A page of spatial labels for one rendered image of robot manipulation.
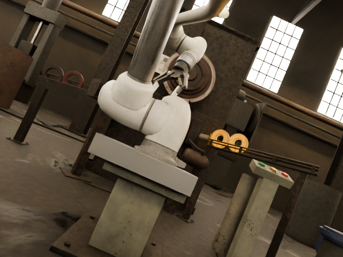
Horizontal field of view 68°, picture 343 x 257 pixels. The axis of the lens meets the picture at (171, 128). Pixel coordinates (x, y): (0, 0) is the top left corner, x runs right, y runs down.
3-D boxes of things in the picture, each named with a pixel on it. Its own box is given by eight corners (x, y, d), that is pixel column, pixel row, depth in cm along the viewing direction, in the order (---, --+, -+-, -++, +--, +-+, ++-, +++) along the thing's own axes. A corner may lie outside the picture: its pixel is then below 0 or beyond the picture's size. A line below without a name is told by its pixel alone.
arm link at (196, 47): (193, 70, 139) (173, 56, 139) (205, 52, 146) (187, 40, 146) (199, 59, 130) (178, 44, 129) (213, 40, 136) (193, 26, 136)
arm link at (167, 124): (180, 153, 100) (202, 104, 103) (138, 134, 99) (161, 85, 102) (175, 153, 116) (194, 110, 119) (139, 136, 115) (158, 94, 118)
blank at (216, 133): (215, 128, 213) (213, 127, 210) (232, 132, 204) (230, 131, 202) (209, 146, 211) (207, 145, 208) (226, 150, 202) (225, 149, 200)
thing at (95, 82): (51, 164, 188) (93, 78, 193) (84, 174, 203) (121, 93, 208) (56, 174, 171) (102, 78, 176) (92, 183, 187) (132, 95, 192)
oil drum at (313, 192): (272, 225, 408) (293, 173, 414) (305, 239, 409) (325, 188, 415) (291, 238, 348) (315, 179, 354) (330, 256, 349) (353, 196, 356)
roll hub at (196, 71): (168, 82, 217) (181, 53, 219) (197, 96, 217) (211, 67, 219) (168, 81, 211) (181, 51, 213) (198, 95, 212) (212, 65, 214)
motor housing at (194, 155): (160, 205, 211) (186, 146, 215) (184, 215, 211) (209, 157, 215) (160, 209, 198) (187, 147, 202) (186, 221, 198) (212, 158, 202)
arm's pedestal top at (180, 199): (183, 204, 91) (188, 194, 91) (101, 168, 90) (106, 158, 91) (177, 188, 123) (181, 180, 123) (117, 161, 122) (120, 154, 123)
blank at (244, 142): (231, 132, 205) (230, 131, 202) (250, 136, 196) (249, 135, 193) (226, 150, 203) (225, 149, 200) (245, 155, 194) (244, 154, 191)
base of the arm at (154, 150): (185, 171, 98) (191, 158, 99) (133, 148, 98) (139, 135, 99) (181, 169, 116) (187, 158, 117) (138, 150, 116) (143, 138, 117)
